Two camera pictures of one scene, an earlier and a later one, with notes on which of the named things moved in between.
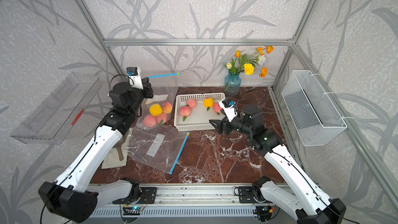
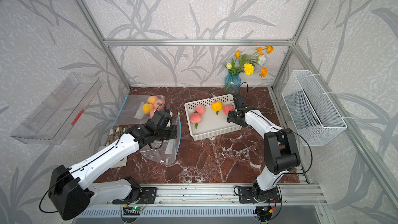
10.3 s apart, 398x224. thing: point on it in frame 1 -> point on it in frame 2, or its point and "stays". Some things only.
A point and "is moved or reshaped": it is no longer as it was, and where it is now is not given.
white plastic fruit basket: x=194 y=112 is moved or reshaped
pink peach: x=216 y=108 -> x=227 y=108
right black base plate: x=246 y=195 stays
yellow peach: x=208 y=102 -> x=217 y=106
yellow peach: x=155 y=110 is moved or reshaped
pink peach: x=167 y=108 -> x=152 y=99
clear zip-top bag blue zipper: x=158 y=111 is moved or reshaped
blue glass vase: x=232 y=83 stays
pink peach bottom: x=162 y=116 is moved or reshaped
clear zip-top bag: x=160 y=147 is moved or reshaped
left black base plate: x=147 y=196 stays
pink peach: x=150 y=120 is moved or reshaped
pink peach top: x=192 y=103 -> x=200 y=109
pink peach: x=185 y=111 -> x=196 y=118
